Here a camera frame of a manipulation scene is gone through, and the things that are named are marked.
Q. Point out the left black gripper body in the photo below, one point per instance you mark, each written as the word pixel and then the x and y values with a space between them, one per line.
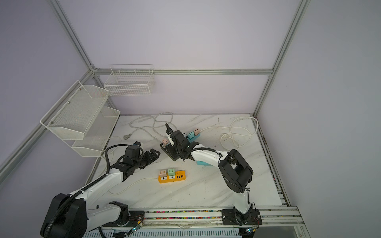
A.
pixel 140 163

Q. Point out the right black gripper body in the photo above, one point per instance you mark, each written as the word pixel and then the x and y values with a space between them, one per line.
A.
pixel 179 149

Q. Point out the black power strip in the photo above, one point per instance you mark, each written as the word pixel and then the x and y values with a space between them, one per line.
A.
pixel 170 151

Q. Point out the green plug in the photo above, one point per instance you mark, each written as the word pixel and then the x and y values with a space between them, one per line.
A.
pixel 171 172

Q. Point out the orange power strip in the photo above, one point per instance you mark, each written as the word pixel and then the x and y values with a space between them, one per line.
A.
pixel 179 176

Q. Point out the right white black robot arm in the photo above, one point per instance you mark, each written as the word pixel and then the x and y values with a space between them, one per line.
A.
pixel 235 170

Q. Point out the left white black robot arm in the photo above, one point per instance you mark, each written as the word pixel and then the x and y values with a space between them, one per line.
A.
pixel 82 199

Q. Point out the teal plug on blue strip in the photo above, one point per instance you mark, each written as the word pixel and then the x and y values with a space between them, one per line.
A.
pixel 191 135

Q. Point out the blue power strip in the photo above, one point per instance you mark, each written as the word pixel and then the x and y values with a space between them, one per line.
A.
pixel 194 139

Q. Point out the teal triangular power strip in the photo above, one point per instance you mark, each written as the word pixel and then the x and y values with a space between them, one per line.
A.
pixel 201 163

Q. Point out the lower white mesh shelf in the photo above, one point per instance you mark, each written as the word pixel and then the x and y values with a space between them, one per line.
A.
pixel 95 140

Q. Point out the white mesh shelf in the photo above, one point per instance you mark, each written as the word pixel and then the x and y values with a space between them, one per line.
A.
pixel 95 140
pixel 75 112

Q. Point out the upper white mesh shelf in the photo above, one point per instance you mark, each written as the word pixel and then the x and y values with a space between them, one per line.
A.
pixel 75 112

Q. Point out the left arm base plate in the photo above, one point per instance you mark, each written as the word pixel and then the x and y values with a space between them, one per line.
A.
pixel 129 219

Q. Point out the white wire basket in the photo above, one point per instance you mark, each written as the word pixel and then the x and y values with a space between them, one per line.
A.
pixel 130 80

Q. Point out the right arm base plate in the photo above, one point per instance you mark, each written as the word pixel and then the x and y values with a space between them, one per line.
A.
pixel 234 217

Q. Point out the aluminium mounting rail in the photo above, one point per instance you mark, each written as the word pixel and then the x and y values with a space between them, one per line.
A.
pixel 188 217

